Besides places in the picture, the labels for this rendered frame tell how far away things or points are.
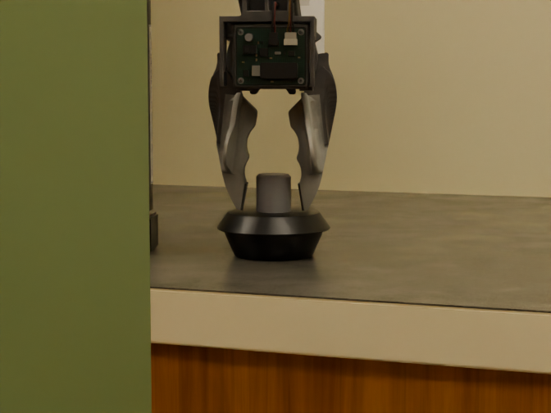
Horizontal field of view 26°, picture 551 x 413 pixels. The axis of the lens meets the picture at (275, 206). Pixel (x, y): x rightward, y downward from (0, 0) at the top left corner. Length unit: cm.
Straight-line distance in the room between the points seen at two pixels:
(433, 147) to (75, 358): 115
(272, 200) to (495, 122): 59
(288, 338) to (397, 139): 74
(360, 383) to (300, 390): 4
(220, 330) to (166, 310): 4
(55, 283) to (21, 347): 2
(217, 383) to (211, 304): 7
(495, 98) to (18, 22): 117
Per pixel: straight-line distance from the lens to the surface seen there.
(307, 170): 95
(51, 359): 37
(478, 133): 149
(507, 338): 77
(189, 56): 160
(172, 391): 87
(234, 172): 95
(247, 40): 88
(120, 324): 41
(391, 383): 82
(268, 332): 80
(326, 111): 95
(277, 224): 92
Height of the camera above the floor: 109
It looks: 6 degrees down
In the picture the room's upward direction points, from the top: straight up
